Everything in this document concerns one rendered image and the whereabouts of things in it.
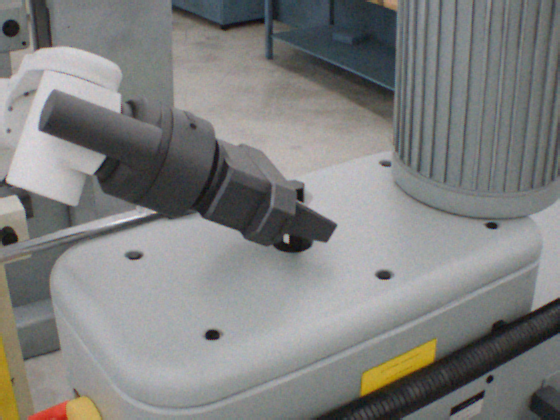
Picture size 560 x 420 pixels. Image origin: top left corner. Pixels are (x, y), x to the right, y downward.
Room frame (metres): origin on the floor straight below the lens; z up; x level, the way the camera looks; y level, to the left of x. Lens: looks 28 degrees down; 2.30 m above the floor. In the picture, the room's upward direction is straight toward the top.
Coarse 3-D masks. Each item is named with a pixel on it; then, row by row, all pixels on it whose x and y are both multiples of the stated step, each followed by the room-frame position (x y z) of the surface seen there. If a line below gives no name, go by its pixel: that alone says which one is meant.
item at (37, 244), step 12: (120, 216) 0.74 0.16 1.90; (132, 216) 0.74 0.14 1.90; (144, 216) 0.74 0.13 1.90; (156, 216) 0.75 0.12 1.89; (180, 216) 0.75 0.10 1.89; (72, 228) 0.71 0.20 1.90; (84, 228) 0.71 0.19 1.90; (96, 228) 0.71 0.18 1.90; (108, 228) 0.72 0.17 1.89; (36, 240) 0.69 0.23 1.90; (48, 240) 0.69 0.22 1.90; (60, 240) 0.69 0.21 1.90; (72, 240) 0.70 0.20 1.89; (0, 252) 0.67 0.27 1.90; (12, 252) 0.67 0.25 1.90; (24, 252) 0.67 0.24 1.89; (36, 252) 0.68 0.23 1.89
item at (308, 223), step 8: (296, 208) 0.67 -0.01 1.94; (304, 208) 0.67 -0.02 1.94; (312, 208) 0.68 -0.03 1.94; (296, 216) 0.67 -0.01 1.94; (304, 216) 0.67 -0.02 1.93; (312, 216) 0.67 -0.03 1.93; (320, 216) 0.68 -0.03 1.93; (296, 224) 0.67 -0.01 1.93; (304, 224) 0.67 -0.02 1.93; (312, 224) 0.67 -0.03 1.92; (320, 224) 0.68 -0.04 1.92; (328, 224) 0.68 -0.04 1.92; (336, 224) 0.68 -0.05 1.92; (288, 232) 0.67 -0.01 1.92; (296, 232) 0.67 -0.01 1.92; (304, 232) 0.67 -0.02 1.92; (312, 232) 0.67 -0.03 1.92; (320, 232) 0.68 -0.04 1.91; (328, 232) 0.68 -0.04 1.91; (320, 240) 0.68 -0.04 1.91; (328, 240) 0.68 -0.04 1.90
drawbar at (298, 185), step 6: (288, 180) 0.71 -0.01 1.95; (294, 180) 0.71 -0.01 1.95; (294, 186) 0.70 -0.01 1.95; (300, 186) 0.70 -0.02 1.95; (300, 192) 0.69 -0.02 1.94; (300, 198) 0.69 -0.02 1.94; (282, 240) 0.70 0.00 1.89; (294, 240) 0.69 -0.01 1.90; (300, 240) 0.70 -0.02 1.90; (282, 246) 0.70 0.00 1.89; (288, 246) 0.69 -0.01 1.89; (294, 246) 0.69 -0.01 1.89; (300, 246) 0.70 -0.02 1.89
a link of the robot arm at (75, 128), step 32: (64, 96) 0.58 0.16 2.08; (96, 96) 0.62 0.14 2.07; (32, 128) 0.61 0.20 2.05; (64, 128) 0.57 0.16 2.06; (96, 128) 0.58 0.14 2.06; (128, 128) 0.59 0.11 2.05; (160, 128) 0.63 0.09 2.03; (32, 160) 0.59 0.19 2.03; (64, 160) 0.59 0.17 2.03; (96, 160) 0.61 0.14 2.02; (128, 160) 0.59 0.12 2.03; (160, 160) 0.62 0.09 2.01; (32, 192) 0.58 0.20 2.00; (64, 192) 0.59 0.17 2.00; (128, 192) 0.62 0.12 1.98
